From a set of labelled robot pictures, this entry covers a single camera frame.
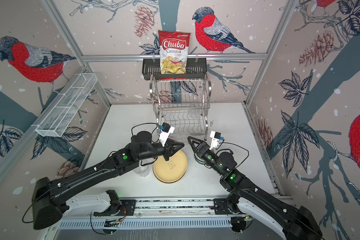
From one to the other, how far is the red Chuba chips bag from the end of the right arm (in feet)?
1.50

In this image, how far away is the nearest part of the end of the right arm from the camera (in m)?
0.55

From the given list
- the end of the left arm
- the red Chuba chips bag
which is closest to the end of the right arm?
the end of the left arm

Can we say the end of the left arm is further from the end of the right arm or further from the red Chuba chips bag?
the red Chuba chips bag

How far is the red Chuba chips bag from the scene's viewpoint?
832mm
